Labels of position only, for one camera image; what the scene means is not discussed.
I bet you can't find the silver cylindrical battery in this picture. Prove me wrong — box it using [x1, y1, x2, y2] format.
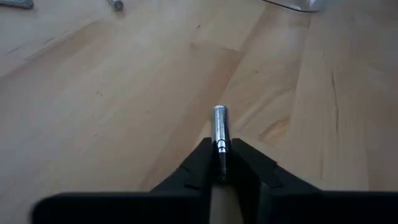
[0, 0, 34, 9]
[107, 0, 124, 12]

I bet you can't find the batteries pair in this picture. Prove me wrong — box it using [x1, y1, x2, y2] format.
[211, 105, 231, 183]

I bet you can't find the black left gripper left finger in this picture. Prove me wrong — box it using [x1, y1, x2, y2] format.
[30, 138, 214, 224]

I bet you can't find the clear rounded plastic container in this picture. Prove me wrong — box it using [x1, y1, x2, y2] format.
[259, 0, 326, 13]

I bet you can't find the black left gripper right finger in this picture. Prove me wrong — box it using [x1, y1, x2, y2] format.
[231, 138, 398, 224]

